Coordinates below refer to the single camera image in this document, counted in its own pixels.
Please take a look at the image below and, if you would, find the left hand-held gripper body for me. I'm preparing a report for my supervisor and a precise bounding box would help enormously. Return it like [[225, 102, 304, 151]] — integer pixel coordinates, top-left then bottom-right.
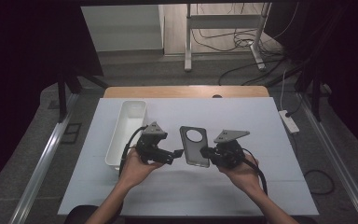
[[135, 120, 175, 165]]

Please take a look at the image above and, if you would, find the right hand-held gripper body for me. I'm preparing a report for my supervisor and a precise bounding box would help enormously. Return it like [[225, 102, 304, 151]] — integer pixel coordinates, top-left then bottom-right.
[[209, 129, 252, 170]]

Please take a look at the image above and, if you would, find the grey phone case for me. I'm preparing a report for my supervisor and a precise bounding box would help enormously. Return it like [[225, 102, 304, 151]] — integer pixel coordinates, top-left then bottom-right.
[[179, 125, 212, 169]]

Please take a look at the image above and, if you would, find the person's left hand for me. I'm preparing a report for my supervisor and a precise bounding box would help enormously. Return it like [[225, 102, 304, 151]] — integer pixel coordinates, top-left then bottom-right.
[[118, 147, 166, 191]]

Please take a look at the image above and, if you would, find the person's right hand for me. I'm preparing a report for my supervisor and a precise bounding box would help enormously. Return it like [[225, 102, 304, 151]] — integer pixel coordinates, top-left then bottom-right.
[[216, 155, 267, 197]]

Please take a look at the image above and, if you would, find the white table mat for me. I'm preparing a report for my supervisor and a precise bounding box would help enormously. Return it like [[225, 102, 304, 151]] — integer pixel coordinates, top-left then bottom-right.
[[57, 96, 321, 217]]

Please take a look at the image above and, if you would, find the white plastic bin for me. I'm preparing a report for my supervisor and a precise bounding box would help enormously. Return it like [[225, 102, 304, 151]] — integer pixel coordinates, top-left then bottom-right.
[[104, 99, 148, 171]]

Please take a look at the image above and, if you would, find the white power strip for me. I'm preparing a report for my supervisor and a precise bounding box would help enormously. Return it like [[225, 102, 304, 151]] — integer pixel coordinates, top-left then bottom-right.
[[278, 109, 300, 134]]

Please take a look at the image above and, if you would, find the person's dark clothing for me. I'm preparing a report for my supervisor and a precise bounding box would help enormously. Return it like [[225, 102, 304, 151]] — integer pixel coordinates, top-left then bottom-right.
[[63, 203, 123, 224]]

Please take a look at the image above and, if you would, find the black metal stand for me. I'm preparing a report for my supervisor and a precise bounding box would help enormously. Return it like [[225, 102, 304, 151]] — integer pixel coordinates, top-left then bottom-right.
[[294, 62, 324, 122], [57, 68, 110, 124]]

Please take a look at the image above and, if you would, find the white cabinet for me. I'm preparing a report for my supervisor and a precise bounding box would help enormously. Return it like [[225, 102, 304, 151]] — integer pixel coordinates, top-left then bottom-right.
[[80, 4, 165, 53]]

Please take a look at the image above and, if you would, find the black curtain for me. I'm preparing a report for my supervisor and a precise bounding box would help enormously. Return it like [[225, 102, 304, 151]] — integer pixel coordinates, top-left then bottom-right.
[[0, 0, 104, 201], [263, 0, 358, 163]]

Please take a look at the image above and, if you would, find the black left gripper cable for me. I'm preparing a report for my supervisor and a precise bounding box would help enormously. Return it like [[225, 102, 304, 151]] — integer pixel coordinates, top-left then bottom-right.
[[118, 125, 149, 179]]

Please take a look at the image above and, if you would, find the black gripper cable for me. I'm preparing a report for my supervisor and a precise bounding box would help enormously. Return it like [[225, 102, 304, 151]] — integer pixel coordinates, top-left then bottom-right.
[[241, 147, 269, 196], [118, 125, 149, 179]]

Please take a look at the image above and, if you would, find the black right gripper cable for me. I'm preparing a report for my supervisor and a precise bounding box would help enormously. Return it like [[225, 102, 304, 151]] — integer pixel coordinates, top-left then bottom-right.
[[241, 147, 269, 196]]

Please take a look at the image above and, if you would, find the black floor frame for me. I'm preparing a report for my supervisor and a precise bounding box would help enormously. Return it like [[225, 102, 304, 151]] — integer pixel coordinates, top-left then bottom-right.
[[60, 122, 83, 146]]

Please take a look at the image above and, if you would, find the white cable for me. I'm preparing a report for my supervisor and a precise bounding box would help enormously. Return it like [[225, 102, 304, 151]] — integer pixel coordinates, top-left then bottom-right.
[[279, 69, 289, 112]]

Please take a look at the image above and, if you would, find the black plug cable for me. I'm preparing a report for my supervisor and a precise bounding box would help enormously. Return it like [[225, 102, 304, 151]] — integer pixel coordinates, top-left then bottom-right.
[[285, 92, 306, 119]]

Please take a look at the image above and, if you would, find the long black floor cable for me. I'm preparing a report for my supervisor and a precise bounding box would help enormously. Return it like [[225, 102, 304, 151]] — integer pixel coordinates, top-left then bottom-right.
[[217, 57, 288, 87]]

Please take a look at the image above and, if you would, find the white desk frame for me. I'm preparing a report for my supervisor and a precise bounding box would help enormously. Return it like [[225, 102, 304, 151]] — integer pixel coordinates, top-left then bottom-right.
[[184, 2, 273, 73]]

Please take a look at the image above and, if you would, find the aluminium rail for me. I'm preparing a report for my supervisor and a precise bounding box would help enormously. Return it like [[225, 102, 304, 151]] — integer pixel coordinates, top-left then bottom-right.
[[296, 91, 358, 224], [8, 92, 80, 224]]

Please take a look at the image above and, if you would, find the black cable loop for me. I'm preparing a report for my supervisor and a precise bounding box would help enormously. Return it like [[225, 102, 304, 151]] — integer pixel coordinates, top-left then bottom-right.
[[303, 169, 336, 196]]

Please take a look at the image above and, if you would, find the tangle of black cables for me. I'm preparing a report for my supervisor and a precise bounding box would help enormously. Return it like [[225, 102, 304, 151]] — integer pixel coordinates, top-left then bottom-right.
[[190, 3, 293, 54]]

